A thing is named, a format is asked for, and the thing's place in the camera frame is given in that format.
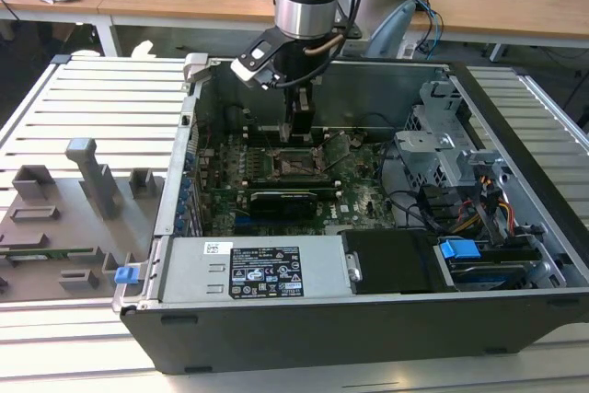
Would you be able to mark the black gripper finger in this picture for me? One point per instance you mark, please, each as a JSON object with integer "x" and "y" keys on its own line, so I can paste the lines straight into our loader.
{"x": 303, "y": 121}

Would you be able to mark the small square CPU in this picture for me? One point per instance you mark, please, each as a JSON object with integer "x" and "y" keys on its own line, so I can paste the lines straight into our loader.
{"x": 285, "y": 131}

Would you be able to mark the black RAM slot bank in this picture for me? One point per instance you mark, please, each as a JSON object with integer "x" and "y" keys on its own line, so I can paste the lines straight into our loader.
{"x": 262, "y": 137}
{"x": 294, "y": 182}

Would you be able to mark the CPU socket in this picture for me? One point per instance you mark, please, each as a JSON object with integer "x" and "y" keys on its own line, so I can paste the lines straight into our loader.
{"x": 294, "y": 167}

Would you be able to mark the black graphics card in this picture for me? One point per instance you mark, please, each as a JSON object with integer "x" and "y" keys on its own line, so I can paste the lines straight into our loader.
{"x": 283, "y": 204}

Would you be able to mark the green motherboard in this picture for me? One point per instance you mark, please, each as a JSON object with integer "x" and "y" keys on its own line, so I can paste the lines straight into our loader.
{"x": 359, "y": 199}

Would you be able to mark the pale blue teach pendant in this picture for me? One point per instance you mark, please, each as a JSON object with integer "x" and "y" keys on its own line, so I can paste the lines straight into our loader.
{"x": 393, "y": 25}

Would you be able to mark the metal drive cage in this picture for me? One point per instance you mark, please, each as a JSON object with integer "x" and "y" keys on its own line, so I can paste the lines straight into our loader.
{"x": 428, "y": 153}

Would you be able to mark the black plastic shroud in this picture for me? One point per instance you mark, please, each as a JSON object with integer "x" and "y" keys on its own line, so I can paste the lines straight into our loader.
{"x": 391, "y": 259}

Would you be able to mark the silver power supply unit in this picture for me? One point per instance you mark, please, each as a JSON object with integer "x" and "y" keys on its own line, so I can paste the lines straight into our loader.
{"x": 193, "y": 269}

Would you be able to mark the hard disk in blue carrier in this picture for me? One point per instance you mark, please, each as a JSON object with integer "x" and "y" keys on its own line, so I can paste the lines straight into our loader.
{"x": 458, "y": 252}

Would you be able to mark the black open PC case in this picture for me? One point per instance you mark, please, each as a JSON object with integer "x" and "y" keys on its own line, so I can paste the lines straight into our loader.
{"x": 322, "y": 333}

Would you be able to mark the blue plastic latch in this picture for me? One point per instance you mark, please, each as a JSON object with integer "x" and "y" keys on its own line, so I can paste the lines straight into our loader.
{"x": 126, "y": 275}

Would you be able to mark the grey parts rack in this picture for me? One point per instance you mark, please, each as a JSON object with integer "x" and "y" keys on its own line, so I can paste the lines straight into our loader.
{"x": 55, "y": 227}

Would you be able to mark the green RAM stick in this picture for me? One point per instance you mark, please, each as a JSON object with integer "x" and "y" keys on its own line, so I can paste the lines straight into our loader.
{"x": 46, "y": 252}

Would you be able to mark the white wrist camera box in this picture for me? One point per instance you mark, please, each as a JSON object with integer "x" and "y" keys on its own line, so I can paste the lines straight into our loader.
{"x": 250, "y": 72}

